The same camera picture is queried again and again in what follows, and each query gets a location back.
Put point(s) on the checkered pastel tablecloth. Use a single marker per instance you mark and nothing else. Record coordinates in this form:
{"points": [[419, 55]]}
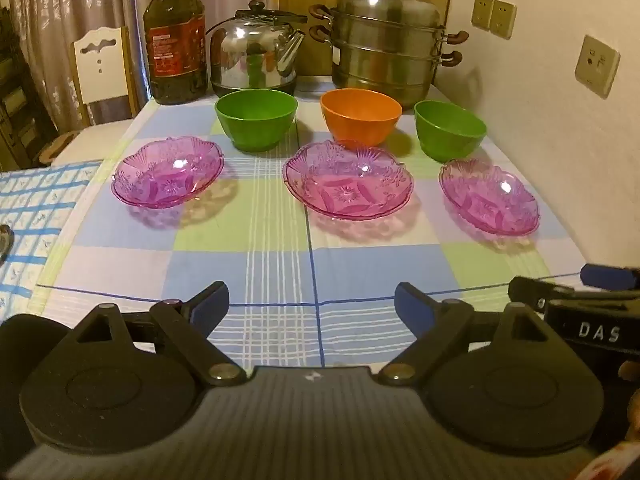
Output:
{"points": [[280, 260]]}

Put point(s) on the small shiny metal object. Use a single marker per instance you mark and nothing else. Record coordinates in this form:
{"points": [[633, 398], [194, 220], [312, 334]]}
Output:
{"points": [[4, 242]]}

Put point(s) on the person's right hand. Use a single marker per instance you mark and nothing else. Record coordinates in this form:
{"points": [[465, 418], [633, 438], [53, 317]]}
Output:
{"points": [[634, 410]]}

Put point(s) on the stainless steel steamer pot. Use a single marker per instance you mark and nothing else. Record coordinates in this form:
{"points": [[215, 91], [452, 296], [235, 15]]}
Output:
{"points": [[385, 50]]}

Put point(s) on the cooking oil bottle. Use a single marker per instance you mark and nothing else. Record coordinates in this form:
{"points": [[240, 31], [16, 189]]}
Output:
{"points": [[175, 60]]}

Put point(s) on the purple transparent plate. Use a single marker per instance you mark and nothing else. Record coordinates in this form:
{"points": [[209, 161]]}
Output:
{"points": [[345, 190], [490, 200], [165, 175]]}

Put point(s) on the stainless steel kettle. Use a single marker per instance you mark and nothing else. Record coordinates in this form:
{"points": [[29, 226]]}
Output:
{"points": [[240, 60]]}

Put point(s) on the large beige wall socket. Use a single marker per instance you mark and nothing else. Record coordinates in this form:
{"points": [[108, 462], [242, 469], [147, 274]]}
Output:
{"points": [[596, 66]]}

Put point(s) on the orange plastic bowl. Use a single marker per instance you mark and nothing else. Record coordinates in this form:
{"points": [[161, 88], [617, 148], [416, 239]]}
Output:
{"points": [[360, 127]]}

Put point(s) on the green plastic bowl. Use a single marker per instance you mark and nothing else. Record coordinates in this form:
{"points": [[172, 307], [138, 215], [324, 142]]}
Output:
{"points": [[445, 135], [255, 130]]}

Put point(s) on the white wooden chair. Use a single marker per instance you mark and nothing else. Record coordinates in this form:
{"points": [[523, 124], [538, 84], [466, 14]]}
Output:
{"points": [[100, 80]]}

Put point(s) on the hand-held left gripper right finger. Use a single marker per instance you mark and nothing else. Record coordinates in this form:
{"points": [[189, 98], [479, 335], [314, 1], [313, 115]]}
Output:
{"points": [[410, 305]]}

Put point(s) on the dark folding rack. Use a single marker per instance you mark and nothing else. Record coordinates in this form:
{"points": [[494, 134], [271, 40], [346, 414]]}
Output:
{"points": [[15, 100]]}

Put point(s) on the blue grid white cloth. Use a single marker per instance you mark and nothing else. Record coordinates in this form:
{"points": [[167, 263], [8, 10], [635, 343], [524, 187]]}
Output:
{"points": [[40, 200]]}

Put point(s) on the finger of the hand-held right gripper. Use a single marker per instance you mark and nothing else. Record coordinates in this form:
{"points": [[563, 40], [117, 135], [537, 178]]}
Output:
{"points": [[607, 276], [530, 292]]}

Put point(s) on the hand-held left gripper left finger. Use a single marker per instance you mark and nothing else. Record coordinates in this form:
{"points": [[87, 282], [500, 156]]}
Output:
{"points": [[212, 305]]}

